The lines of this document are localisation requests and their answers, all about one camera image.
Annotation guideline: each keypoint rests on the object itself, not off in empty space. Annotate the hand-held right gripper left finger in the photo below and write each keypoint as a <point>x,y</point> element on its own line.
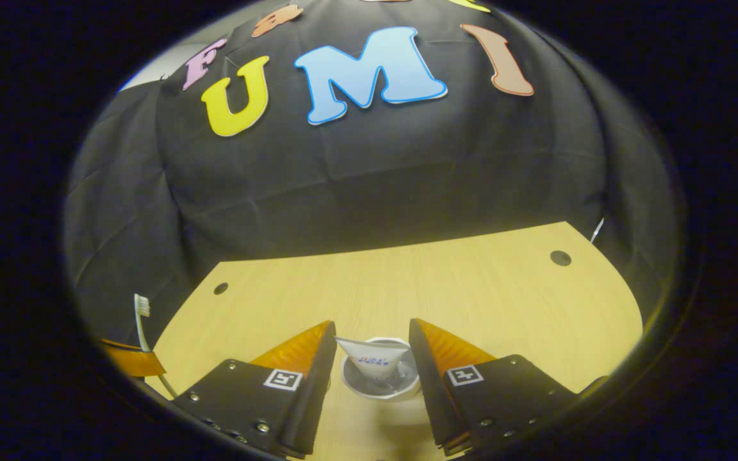
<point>318,390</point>

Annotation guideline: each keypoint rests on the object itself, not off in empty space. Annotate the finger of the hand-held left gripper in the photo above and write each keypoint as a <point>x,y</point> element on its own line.
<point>135,362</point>

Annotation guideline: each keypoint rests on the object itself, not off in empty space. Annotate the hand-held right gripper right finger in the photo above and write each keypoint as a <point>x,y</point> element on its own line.
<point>433,397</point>

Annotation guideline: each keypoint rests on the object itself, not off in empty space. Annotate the white toothbrush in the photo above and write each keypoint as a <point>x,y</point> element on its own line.
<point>142,306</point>

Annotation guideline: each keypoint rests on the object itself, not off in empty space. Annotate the white toothpaste tube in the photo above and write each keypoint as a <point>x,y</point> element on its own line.
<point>372,358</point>

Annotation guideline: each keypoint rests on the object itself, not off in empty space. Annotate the light wooden desktop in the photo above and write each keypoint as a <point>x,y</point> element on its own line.
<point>471,288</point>

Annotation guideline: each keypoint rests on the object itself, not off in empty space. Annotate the black backdrop cloth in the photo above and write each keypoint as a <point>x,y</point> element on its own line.
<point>375,179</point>

